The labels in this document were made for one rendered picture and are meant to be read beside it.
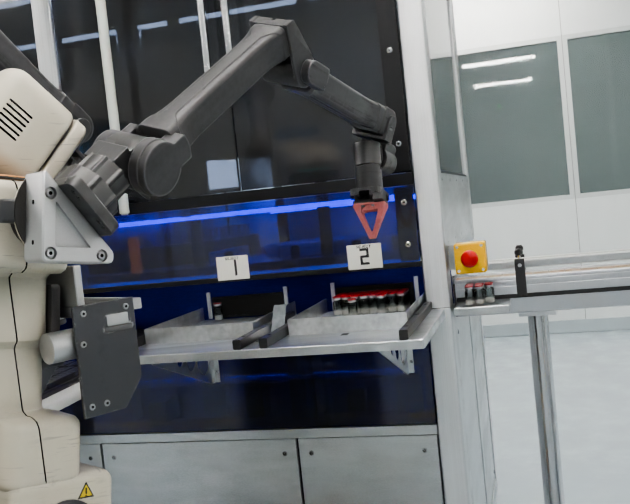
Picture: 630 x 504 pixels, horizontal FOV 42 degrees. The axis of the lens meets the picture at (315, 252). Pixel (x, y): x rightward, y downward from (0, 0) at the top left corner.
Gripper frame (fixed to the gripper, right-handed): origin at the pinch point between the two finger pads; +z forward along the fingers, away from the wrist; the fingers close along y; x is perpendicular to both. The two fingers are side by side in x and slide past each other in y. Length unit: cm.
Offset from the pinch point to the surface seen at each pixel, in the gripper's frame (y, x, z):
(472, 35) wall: 451, -1, -218
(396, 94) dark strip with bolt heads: 18.8, -4.3, -35.8
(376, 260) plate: 25.8, 4.4, 2.3
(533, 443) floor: 222, -24, 66
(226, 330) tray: 2.5, 34.5, 17.8
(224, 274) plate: 26, 44, 2
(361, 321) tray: 2.5, 4.1, 17.8
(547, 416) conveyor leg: 49, -32, 42
